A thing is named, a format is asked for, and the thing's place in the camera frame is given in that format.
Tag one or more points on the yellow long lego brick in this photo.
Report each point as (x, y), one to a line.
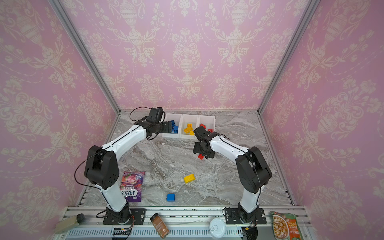
(188, 130)

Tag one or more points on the aluminium front rail frame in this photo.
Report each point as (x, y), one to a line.
(184, 223)

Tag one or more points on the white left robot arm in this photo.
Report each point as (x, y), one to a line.
(102, 169)

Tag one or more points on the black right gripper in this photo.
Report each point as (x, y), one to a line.
(202, 149)

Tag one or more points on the white right plastic bin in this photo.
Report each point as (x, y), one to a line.
(208, 121)

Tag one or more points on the white middle plastic bin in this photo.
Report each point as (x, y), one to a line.
(186, 119)

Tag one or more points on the aluminium corner post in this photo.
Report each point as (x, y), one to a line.
(295, 39)
(75, 36)

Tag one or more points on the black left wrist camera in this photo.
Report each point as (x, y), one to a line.
(155, 115)

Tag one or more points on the green food packet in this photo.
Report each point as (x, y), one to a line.
(285, 226)

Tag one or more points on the brown spice jar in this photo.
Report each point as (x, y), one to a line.
(160, 225)

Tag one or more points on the purple Fox's candy bag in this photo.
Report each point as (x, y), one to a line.
(131, 186)

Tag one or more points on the white round lid can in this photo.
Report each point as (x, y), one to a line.
(217, 228)

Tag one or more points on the aluminium left corner post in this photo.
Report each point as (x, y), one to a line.
(75, 36)

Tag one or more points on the blue lego brick lowest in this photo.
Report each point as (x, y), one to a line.
(171, 197)

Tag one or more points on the aluminium right corner post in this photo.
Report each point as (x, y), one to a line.
(295, 39)

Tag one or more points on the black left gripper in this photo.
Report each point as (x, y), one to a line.
(167, 127)

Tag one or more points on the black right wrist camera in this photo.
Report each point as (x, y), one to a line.
(200, 133)

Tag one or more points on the yellow long lego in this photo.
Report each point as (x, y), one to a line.
(189, 178)

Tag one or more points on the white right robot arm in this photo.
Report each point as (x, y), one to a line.
(253, 170)

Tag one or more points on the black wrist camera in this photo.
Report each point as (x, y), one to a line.
(155, 115)
(200, 133)

